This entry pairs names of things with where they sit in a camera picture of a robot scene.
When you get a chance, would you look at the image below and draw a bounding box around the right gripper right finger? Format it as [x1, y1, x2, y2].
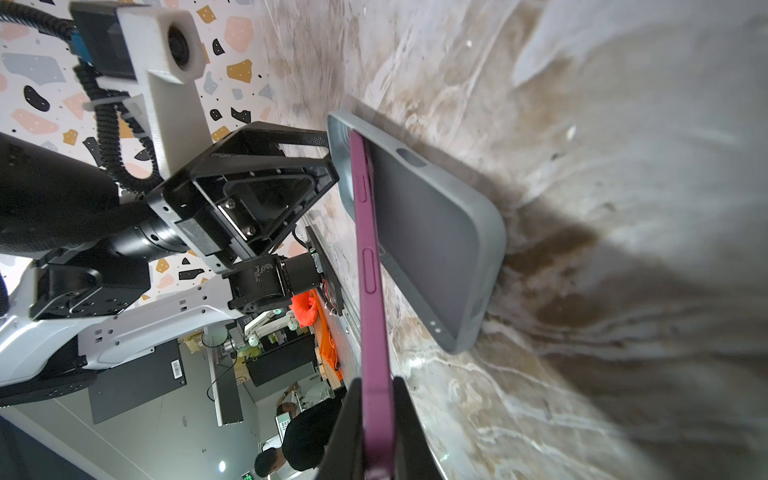
[393, 377, 443, 480]

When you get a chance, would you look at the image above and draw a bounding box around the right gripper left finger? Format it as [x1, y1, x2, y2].
[315, 378, 363, 480]

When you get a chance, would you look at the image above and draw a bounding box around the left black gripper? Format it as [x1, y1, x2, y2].
[107, 122, 339, 273]

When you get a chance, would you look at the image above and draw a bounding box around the black phone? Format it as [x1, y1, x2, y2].
[348, 130, 396, 479]

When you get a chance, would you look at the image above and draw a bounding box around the light blue phone case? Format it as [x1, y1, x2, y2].
[327, 110, 506, 354]

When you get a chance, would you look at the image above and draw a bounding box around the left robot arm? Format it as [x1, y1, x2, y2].
[1, 122, 339, 407]

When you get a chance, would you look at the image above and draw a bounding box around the person in black shirt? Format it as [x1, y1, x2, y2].
[253, 388, 346, 478]

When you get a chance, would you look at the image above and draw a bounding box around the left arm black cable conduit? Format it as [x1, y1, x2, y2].
[0, 0, 163, 194]

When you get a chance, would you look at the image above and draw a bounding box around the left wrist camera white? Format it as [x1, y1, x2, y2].
[69, 1, 212, 180]

